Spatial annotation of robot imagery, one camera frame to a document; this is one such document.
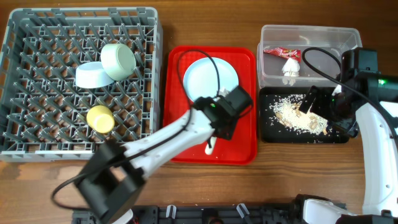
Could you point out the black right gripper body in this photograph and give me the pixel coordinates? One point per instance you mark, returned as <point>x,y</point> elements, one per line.
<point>325,104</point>

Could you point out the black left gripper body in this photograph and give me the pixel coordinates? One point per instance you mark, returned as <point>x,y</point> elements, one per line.
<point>229,137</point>

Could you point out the white plastic spoon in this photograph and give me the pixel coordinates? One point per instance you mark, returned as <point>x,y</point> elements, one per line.
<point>210,145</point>

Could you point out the white rice pile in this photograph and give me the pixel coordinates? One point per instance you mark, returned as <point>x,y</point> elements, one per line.
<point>287,100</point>

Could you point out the light blue plate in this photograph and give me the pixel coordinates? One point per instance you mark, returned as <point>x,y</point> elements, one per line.
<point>201,80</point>

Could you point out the green bowl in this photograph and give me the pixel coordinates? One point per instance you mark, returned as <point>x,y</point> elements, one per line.
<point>118,61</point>

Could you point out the yellow plastic cup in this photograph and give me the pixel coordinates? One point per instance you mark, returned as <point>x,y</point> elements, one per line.
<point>100,118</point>

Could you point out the light blue small bowl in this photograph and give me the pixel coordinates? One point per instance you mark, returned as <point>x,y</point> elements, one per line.
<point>92,75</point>

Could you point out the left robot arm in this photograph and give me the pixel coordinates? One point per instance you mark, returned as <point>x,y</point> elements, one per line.
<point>113,178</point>

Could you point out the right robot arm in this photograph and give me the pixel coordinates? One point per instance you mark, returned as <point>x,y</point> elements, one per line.
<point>364,103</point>

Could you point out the black waste tray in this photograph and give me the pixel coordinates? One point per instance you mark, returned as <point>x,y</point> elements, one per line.
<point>273,131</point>

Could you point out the grey dishwasher rack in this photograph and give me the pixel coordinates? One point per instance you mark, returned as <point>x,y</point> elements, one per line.
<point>43,112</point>

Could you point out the red plastic tray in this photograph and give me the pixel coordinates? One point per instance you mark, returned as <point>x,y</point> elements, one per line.
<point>242,148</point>

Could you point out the white crumpled tissue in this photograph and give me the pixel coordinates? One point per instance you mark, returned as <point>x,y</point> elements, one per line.
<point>291,68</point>

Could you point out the red snack wrapper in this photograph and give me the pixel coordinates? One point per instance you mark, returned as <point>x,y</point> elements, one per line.
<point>285,53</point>

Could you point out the clear plastic bin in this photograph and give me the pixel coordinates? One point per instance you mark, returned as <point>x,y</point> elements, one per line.
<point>335,40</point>

